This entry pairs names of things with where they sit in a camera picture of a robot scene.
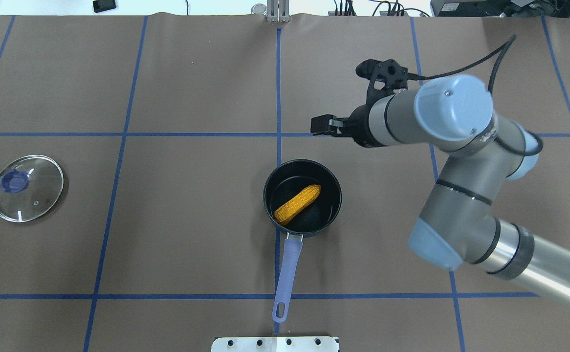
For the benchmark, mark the white pedestal column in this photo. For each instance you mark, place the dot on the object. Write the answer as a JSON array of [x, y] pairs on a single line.
[[277, 344]]

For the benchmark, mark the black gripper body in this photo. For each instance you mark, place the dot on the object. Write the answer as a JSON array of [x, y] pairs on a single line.
[[360, 126]]

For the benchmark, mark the aluminium frame post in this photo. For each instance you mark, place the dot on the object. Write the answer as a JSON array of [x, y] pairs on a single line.
[[278, 11]]

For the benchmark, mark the small black phone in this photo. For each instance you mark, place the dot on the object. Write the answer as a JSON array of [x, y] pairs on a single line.
[[100, 6]]

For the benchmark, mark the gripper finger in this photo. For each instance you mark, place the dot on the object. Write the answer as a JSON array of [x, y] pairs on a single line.
[[328, 121], [330, 129]]

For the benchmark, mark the glass lid with blue knob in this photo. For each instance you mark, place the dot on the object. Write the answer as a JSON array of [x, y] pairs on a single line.
[[30, 187]]

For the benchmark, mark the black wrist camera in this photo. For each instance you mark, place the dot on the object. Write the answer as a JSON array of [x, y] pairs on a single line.
[[383, 76]]

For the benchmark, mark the yellow plastic corn cob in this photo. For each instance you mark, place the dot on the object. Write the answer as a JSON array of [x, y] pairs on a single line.
[[294, 206]]

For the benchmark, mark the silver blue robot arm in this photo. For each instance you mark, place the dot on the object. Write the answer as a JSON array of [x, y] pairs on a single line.
[[456, 114]]

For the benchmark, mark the dark blue saucepan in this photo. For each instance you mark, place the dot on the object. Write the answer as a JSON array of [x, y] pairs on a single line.
[[284, 183]]

